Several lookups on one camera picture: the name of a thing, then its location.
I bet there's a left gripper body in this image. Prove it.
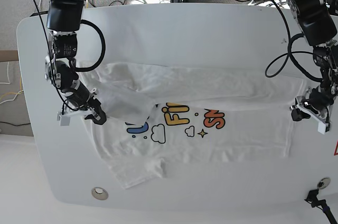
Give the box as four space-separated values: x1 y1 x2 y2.
290 88 330 125

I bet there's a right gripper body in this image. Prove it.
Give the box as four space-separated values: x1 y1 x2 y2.
59 88 98 119

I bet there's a white printed T-shirt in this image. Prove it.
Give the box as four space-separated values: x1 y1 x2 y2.
80 63 307 189

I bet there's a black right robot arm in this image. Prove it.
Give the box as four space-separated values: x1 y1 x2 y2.
45 0 107 125

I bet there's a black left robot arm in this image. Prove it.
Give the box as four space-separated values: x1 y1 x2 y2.
286 0 337 134

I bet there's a red warning sticker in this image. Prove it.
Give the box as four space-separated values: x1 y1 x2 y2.
334 141 338 156

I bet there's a silver table grommet right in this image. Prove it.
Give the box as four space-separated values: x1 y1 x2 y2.
317 177 331 190

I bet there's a silver table grommet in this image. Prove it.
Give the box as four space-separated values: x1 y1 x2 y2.
91 187 109 201
317 177 331 190

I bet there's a silver table grommet left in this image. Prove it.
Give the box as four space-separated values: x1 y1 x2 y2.
91 187 109 201

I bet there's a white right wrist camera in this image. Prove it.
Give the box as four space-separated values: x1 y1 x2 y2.
57 113 70 126

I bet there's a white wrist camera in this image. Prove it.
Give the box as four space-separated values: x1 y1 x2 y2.
317 122 330 135
57 113 70 126

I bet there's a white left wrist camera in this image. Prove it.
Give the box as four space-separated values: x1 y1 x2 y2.
317 122 330 135

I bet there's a black clamp mount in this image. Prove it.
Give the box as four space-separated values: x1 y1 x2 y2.
304 189 337 224

